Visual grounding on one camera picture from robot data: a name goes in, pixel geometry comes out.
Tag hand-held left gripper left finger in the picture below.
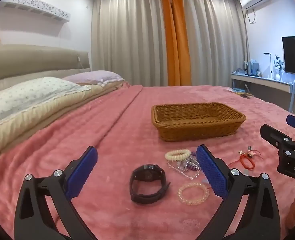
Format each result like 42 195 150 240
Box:
14 146 98 240

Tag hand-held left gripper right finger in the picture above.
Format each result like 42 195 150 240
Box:
196 144 281 240

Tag purple spiral hair tie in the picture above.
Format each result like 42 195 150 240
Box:
183 151 202 173

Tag red string bracelet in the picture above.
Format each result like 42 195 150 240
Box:
228 150 263 168

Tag pink bead bracelet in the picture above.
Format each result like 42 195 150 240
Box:
178 182 209 206

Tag cream bead bracelet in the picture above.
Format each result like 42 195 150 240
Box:
165 149 190 161

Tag brown wicker basket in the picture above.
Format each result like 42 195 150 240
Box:
151 102 246 142

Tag black wrist watch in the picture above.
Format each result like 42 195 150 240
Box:
129 164 171 204

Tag pink fleece blanket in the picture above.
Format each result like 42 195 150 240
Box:
0 84 295 240

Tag colourful paper packets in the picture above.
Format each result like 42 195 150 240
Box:
225 88 254 99

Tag white vase with flowers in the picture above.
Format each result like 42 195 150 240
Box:
273 54 284 81

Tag white desk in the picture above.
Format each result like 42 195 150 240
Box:
231 72 294 105

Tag slim desk lamp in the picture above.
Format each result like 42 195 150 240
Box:
263 52 274 79

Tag beige quilt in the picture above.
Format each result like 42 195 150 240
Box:
0 81 130 160

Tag blue box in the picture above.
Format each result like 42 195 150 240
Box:
250 59 262 77

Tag white floral pillow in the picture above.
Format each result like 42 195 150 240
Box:
0 77 91 127

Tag lilac pillow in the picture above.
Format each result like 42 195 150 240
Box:
62 70 125 87

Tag grey curtain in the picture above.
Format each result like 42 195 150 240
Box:
91 0 169 87
181 0 249 87

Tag orange curtain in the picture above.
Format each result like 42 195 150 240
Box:
159 0 191 86

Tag beige padded headboard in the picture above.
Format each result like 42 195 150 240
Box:
0 44 91 95

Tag air conditioner hose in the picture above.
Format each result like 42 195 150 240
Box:
244 8 257 25

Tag white patterned wall shelf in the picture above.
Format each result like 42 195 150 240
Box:
0 0 70 23

